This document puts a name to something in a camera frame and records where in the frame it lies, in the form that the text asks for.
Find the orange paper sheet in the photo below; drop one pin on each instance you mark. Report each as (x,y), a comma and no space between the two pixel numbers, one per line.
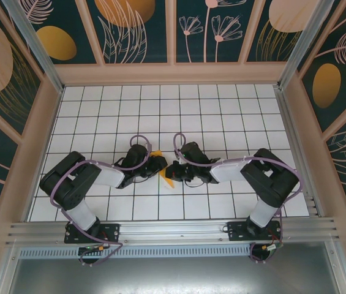
(168,180)

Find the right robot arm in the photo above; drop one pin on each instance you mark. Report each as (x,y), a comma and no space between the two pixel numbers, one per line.
(224,173)

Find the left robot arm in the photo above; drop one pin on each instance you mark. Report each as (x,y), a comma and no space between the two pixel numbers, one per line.
(108,177)

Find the grey metal sheet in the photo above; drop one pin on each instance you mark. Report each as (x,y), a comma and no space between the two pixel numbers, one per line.
(172,278)

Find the small controller board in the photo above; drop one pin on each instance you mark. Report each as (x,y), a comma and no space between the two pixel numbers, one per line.
(94,249)
(272,247)

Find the aluminium mounting rail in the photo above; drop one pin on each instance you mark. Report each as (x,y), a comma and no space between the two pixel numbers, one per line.
(172,232)

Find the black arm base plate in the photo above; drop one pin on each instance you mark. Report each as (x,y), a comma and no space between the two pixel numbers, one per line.
(111,232)
(237,232)

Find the aluminium side rail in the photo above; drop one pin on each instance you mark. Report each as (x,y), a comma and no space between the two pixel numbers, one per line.
(286,116)

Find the aluminium corner post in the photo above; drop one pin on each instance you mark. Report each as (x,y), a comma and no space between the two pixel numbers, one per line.
(301,43)
(38,52)

